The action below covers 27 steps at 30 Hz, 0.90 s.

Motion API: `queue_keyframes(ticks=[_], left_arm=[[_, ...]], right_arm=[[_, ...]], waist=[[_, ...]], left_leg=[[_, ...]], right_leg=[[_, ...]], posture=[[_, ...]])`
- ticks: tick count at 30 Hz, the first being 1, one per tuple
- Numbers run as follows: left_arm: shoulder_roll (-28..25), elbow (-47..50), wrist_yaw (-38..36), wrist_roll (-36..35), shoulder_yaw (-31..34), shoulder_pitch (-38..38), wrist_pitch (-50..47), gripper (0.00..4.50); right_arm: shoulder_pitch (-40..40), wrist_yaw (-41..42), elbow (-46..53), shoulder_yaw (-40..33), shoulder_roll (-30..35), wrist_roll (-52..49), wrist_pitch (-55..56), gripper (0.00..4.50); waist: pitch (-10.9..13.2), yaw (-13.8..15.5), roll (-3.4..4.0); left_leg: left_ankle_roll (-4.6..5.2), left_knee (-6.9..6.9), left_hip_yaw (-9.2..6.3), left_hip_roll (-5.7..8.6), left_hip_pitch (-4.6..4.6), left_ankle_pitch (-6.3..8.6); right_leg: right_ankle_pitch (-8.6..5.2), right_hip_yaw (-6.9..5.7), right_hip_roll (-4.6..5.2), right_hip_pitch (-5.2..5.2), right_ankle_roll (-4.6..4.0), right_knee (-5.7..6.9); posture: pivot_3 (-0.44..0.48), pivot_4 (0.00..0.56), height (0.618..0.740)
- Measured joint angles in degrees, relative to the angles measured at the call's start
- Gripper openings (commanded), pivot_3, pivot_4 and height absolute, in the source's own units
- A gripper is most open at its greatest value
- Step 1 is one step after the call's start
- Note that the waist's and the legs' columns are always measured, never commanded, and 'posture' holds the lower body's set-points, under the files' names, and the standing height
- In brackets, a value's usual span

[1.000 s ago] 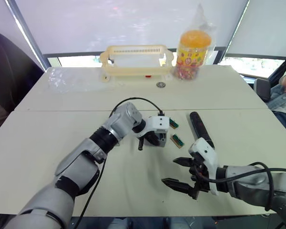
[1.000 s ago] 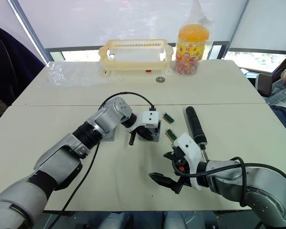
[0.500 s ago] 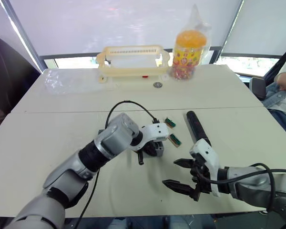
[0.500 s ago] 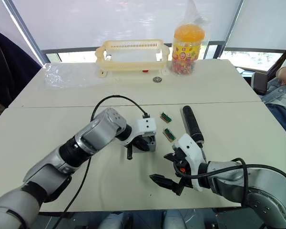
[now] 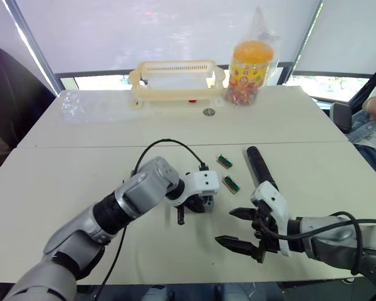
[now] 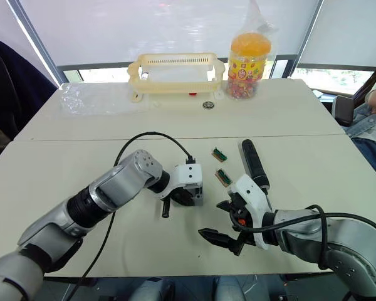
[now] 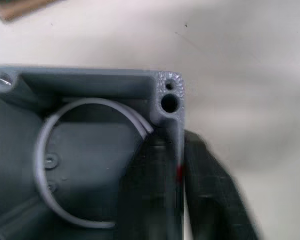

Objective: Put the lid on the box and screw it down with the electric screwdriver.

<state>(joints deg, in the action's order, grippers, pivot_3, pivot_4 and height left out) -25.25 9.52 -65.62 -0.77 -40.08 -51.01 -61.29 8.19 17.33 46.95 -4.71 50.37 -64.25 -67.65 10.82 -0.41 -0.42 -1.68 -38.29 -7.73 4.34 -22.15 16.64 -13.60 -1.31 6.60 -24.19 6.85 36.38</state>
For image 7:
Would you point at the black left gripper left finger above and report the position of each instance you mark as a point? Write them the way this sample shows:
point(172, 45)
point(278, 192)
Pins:
point(147, 200)

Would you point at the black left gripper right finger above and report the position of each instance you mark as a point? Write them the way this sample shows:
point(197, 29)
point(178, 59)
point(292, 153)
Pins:
point(215, 200)

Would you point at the grey plastic box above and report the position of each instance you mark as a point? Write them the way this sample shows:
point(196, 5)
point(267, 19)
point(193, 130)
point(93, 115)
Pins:
point(90, 155)

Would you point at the small screw in box floor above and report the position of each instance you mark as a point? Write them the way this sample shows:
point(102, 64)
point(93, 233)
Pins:
point(51, 163)

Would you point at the silver screw in box corner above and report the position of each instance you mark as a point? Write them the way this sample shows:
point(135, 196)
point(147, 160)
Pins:
point(4, 80)

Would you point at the brown cardboard box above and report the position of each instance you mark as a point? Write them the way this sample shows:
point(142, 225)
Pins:
point(20, 8)

